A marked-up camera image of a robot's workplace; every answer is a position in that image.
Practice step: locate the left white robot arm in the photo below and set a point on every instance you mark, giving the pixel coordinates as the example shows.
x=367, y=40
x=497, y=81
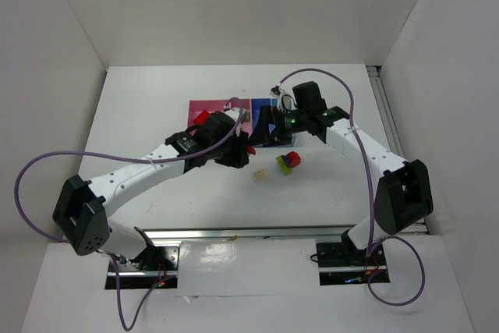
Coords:
x=85, y=207

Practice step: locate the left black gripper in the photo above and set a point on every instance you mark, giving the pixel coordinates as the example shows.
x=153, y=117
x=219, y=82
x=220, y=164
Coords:
x=237, y=154

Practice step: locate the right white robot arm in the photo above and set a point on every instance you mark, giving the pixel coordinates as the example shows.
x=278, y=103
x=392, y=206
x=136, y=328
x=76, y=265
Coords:
x=401, y=193

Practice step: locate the front aluminium rail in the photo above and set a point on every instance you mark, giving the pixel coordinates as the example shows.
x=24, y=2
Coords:
x=284, y=232

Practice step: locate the light blue container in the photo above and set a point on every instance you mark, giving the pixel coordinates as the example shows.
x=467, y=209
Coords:
x=290, y=140

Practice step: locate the purple lego plate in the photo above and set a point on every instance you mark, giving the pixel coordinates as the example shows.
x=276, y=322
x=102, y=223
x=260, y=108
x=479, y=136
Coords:
x=287, y=160

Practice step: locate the long green lego brick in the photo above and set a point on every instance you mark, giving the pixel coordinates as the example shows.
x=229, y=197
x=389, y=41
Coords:
x=283, y=167

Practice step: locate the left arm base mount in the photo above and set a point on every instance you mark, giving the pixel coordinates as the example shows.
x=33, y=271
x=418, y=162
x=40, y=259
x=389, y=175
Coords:
x=154, y=266

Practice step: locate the red flower lego brick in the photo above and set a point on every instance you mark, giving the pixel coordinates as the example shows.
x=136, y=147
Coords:
x=296, y=159

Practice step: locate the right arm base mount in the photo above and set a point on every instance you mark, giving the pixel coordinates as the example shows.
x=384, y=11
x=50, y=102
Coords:
x=336, y=267

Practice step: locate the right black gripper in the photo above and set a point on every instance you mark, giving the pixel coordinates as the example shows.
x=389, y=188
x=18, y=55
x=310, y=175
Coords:
x=273, y=126

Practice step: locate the blue purple container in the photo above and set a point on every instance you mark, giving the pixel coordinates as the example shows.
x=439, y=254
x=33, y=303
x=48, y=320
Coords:
x=256, y=104

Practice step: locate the large pink container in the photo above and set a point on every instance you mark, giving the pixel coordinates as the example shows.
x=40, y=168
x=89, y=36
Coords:
x=198, y=106

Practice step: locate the narrow pink container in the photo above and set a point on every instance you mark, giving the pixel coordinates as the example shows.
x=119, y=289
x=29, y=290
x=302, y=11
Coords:
x=246, y=107

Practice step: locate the white tan lego brick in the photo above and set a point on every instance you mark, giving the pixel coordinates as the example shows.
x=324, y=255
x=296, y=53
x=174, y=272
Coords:
x=260, y=175

